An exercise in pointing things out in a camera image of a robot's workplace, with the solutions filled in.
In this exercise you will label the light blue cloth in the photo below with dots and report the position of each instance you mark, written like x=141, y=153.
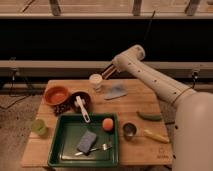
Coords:
x=115, y=91

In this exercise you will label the white paper cup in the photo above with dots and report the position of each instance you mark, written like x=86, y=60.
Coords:
x=96, y=81

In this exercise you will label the orange bowl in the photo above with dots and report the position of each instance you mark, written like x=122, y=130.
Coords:
x=56, y=95

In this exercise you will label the orange ball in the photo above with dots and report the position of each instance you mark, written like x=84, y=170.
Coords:
x=107, y=124

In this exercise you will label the dark brown bowl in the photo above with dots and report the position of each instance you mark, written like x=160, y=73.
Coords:
x=86, y=100

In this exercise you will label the green plastic cup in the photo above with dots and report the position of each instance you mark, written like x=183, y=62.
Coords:
x=38, y=126

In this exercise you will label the blue sponge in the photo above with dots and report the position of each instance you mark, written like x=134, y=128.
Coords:
x=86, y=141

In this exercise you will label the green tray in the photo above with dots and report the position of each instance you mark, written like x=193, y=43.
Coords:
x=68, y=132

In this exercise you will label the dark grape bunch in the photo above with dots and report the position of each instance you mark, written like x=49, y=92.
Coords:
x=59, y=109

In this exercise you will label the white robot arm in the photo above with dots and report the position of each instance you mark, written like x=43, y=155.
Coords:
x=193, y=132

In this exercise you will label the small metal cup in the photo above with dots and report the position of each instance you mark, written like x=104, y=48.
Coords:
x=129, y=131

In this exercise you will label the white plastic utensil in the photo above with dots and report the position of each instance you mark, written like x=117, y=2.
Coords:
x=84, y=112

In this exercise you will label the yellow banana toy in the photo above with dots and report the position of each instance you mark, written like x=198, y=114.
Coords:
x=155, y=136

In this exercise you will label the striped eraser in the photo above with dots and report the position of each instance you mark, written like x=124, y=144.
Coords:
x=110, y=70

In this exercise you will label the silver fork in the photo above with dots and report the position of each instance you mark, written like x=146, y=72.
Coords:
x=103, y=147

